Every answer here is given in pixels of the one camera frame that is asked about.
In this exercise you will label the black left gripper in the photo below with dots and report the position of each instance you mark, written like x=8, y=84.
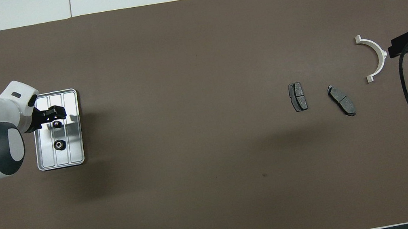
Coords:
x=39, y=120

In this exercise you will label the small black bearing gear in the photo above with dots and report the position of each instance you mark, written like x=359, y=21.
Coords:
x=56, y=124

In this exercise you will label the large black bearing gear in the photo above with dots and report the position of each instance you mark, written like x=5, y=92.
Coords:
x=58, y=144

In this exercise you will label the silver metal tray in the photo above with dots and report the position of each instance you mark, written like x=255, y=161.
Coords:
x=73, y=143

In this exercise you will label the brown table mat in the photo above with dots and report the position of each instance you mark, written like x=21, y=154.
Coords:
x=216, y=190

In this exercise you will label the short grey brake pad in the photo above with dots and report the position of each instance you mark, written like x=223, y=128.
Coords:
x=298, y=97

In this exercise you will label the long grey brake pad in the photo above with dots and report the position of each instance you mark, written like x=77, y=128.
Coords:
x=342, y=101

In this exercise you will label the white semicircular clamp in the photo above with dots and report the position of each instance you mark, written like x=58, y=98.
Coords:
x=375, y=43

